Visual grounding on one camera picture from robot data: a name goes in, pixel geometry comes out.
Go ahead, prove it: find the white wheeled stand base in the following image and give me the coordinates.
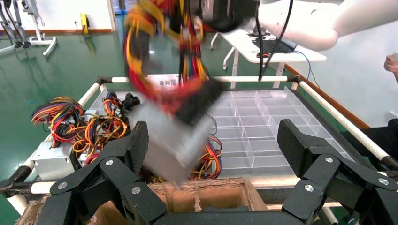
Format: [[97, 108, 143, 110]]
[[0, 0, 59, 59]]

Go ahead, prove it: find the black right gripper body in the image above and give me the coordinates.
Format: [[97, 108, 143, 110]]
[[199, 0, 260, 33]]

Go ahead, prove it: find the black laptop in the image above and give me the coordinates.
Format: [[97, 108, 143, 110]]
[[251, 37, 298, 54]]

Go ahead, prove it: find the bare person hand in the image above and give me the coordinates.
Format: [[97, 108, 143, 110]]
[[383, 52, 398, 84]]

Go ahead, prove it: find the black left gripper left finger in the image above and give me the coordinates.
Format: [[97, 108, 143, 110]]
[[37, 120, 167, 225]]

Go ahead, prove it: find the thin blue cable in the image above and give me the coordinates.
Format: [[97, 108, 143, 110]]
[[292, 50, 322, 92]]

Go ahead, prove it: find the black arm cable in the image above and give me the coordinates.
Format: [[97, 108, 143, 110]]
[[255, 0, 294, 82]]

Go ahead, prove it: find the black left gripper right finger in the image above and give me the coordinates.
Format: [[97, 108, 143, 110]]
[[276, 119, 398, 225]]

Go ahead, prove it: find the brown cardboard divider box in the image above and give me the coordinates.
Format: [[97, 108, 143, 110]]
[[15, 177, 268, 225]]

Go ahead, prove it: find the silver power supply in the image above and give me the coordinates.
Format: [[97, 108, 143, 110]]
[[122, 0, 226, 184], [30, 95, 86, 182], [188, 135, 223, 181]]

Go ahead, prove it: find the white pipe cart frame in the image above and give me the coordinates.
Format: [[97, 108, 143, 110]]
[[0, 75, 398, 225]]

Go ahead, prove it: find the yellow wall device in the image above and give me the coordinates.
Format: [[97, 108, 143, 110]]
[[80, 13, 90, 35]]

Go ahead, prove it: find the white desk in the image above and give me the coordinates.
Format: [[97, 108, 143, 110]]
[[210, 26, 327, 89]]

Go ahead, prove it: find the clear plastic divider tray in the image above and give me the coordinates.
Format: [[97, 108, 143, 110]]
[[90, 87, 355, 178]]

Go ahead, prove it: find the white paper label sign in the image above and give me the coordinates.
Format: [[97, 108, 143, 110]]
[[146, 74, 189, 91]]

